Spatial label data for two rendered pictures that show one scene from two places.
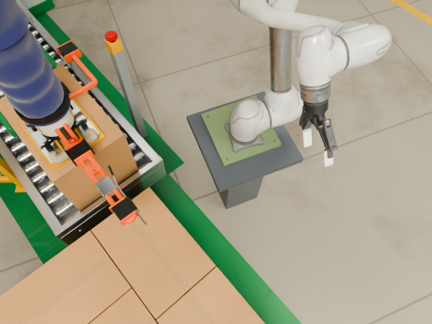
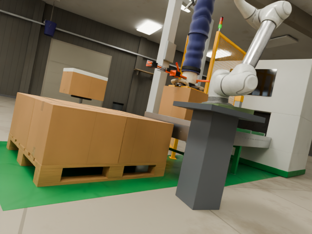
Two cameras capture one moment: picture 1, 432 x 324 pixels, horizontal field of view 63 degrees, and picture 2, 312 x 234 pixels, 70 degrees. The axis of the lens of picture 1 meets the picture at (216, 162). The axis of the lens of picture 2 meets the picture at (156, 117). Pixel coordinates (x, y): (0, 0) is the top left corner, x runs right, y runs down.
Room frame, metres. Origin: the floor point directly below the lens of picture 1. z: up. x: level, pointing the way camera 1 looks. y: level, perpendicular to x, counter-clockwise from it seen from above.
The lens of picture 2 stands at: (0.56, -1.86, 0.63)
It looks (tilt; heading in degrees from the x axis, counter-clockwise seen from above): 1 degrees down; 88
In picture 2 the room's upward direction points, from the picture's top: 12 degrees clockwise
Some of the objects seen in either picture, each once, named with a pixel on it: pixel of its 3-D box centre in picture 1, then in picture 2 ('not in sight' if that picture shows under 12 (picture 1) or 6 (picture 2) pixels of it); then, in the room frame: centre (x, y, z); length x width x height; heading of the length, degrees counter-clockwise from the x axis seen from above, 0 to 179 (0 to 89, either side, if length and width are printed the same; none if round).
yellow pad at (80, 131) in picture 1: (77, 117); (193, 88); (0.98, 0.69, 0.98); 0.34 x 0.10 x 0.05; 42
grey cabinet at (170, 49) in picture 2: not in sight; (169, 52); (0.66, 1.75, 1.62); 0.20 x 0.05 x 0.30; 43
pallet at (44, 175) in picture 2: not in sight; (88, 155); (0.04, 0.34, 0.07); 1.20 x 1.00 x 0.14; 43
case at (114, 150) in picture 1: (71, 138); (189, 108); (1.00, 0.81, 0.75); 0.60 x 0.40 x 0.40; 43
